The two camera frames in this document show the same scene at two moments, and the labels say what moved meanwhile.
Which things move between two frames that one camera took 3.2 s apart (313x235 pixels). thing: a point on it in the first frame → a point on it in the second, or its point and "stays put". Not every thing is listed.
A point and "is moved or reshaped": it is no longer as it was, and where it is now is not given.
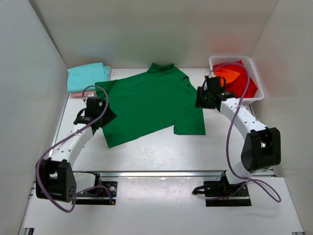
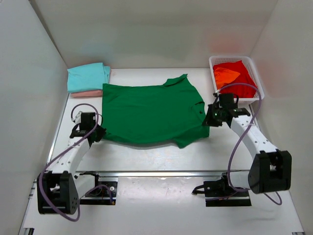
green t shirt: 146,103 is moved or reshaped
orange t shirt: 225,74 stays put
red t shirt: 243,85 stays put
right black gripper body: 203,98 → 213,118
